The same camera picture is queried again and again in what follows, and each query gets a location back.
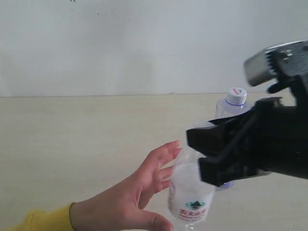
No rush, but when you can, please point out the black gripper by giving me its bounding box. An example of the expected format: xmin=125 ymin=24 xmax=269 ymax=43
xmin=186 ymin=40 xmax=308 ymax=188

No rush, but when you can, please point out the clear Nongfu water bottle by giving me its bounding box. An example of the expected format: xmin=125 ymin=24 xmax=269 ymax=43
xmin=167 ymin=142 xmax=215 ymax=231

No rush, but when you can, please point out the yellow sleeved forearm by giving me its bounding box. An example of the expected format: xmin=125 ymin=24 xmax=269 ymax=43
xmin=4 ymin=203 xmax=74 ymax=231

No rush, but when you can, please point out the clear Ganten water bottle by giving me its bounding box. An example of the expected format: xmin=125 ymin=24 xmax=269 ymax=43
xmin=215 ymin=87 xmax=254 ymax=191

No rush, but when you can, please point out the person's open hand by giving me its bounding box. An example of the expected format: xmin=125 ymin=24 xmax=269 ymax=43
xmin=69 ymin=141 xmax=181 ymax=231

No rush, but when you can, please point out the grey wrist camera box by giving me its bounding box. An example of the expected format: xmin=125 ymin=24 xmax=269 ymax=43
xmin=243 ymin=40 xmax=303 ymax=87

